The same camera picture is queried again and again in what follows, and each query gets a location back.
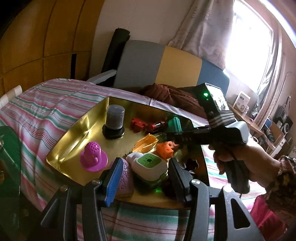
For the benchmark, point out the white cardboard box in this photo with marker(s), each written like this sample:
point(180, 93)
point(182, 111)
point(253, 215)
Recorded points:
point(241, 99)

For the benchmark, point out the striped bed sheet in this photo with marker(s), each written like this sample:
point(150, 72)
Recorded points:
point(41, 111)

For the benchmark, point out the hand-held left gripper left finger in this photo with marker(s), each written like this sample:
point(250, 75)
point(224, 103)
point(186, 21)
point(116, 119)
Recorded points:
point(113, 183)

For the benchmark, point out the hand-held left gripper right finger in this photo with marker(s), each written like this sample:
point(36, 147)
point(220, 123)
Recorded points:
point(180, 183)

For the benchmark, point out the red capsule case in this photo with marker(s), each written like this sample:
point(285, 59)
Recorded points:
point(156, 126)

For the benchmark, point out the small red toy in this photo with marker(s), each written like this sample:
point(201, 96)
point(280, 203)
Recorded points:
point(137, 125)

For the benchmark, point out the green glass side table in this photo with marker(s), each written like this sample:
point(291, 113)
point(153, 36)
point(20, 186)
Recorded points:
point(10, 143)

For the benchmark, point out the person's right forearm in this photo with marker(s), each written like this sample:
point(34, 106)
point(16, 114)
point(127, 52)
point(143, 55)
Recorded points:
point(288, 180)

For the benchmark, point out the grey yellow blue headboard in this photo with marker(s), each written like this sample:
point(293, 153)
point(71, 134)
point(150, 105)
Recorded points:
point(143, 64)

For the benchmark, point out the person's right hand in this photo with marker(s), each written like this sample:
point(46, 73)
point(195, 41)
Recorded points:
point(256, 162)

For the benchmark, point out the sheer side curtain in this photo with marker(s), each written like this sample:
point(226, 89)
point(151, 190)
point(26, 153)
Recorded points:
point(275, 81)

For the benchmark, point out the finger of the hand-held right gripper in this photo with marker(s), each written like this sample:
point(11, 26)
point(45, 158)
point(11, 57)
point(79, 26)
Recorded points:
point(185, 136)

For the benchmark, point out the red clothing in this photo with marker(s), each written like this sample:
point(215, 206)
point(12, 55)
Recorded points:
point(266, 217)

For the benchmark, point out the black rolled mat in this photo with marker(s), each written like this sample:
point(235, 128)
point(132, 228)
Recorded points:
point(115, 53)

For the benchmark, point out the blue container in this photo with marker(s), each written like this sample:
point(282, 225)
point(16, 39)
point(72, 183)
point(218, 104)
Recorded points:
point(268, 124)

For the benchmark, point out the lilac patterned cylinder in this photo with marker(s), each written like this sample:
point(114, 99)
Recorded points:
point(126, 180)

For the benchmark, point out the wooden wardrobe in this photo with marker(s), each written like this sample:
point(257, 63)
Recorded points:
point(34, 46)

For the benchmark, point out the orange plastic toy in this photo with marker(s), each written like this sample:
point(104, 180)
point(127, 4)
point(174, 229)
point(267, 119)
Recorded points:
point(146, 142)

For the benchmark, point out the black speaker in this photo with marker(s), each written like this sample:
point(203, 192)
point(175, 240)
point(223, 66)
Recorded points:
point(287, 125)

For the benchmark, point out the gold metal tray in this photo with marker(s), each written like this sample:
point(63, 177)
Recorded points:
point(92, 122)

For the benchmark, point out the pale patterned curtain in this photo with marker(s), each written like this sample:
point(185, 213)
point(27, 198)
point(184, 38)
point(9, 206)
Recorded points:
point(203, 34)

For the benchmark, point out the white green plastic device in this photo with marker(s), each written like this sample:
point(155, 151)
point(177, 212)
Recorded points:
point(148, 170)

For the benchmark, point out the grey jar black lid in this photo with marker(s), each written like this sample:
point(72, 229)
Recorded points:
point(114, 118)

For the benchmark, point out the orange linking cubes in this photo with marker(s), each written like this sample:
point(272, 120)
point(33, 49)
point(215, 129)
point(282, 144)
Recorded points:
point(165, 150)

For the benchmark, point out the brown quilted blanket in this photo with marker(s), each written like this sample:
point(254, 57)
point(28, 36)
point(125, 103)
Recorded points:
point(171, 95)

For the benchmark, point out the white bed rail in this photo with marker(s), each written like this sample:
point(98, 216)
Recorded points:
point(101, 76)

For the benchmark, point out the bright window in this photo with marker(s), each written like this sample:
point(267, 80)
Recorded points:
point(252, 46)

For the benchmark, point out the wooden side desk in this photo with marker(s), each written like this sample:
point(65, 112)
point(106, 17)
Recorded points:
point(254, 126)

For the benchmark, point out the green plastic holder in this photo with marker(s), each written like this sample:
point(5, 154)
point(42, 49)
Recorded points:
point(174, 125)

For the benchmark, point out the purple perforated plunger toy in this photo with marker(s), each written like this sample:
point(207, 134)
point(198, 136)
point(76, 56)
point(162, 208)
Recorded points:
point(92, 155)

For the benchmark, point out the brown cardboard box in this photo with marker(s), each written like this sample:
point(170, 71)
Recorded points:
point(276, 132)

